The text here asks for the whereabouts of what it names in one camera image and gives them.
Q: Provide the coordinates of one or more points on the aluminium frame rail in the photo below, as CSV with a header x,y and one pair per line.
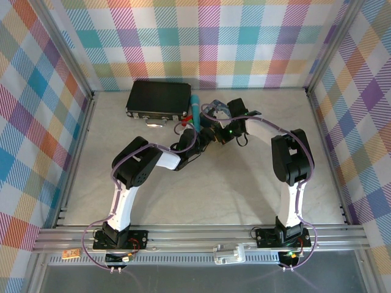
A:
x,y
189,236

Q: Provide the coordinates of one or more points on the aluminium frame post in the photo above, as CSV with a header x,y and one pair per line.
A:
x,y
65,50
331,45

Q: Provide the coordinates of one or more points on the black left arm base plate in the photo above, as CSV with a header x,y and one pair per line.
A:
x,y
137,239

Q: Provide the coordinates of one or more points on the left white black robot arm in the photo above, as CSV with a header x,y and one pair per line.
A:
x,y
128,171

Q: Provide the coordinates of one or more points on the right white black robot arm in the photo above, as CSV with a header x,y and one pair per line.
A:
x,y
291,158

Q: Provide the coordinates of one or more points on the blue plastic piece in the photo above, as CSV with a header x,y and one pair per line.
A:
x,y
218,104

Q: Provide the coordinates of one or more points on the orange tag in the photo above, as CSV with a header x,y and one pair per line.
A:
x,y
71,254

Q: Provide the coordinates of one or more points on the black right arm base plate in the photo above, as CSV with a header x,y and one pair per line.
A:
x,y
265,238

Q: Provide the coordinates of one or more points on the silver metal bracket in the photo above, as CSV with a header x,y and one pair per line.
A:
x,y
229,253

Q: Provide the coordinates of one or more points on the red plastic piece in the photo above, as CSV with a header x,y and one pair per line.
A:
x,y
186,119

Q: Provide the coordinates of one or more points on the teal cylinder pen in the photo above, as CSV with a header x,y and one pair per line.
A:
x,y
196,111

